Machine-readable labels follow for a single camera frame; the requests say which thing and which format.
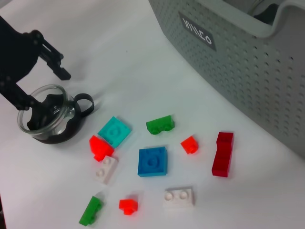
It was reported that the dark red long toy brick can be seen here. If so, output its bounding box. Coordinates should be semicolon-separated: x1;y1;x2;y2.
211;131;234;178

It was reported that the white two-stud toy brick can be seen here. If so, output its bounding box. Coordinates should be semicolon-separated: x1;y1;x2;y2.
93;155;120;185
163;186;195;208

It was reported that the grey-green perforated storage bin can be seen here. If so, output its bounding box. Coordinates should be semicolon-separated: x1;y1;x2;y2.
147;0;305;163

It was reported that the green toy brick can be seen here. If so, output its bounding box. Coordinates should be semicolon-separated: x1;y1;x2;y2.
145;114;175;136
78;195;104;227

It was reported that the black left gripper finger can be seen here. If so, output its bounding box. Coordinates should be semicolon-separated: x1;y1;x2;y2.
0;78;42;131
30;30;72;81

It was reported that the glass teacup with black handle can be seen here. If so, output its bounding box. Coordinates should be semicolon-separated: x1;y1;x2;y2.
17;84;95;145

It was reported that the red-orange sloped toy brick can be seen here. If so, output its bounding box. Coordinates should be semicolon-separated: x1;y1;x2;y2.
89;135;115;163

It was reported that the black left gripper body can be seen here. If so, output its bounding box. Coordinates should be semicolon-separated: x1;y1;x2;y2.
0;15;41;84

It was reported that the blue square toy brick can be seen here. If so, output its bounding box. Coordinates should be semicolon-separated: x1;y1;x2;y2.
137;146;169;178

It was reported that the small red-orange toy brick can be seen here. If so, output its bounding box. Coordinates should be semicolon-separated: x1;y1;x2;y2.
180;135;199;155
118;198;140;216

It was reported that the teal square toy brick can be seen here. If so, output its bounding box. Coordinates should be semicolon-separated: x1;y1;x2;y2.
97;116;132;148

